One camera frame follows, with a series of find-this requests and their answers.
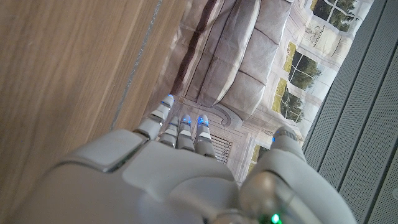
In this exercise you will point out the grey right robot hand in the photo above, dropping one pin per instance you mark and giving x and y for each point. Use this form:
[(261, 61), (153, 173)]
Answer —
[(174, 180)]

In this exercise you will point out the printed sofa room backdrop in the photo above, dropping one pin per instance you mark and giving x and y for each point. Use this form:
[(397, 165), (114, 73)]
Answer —
[(236, 62)]

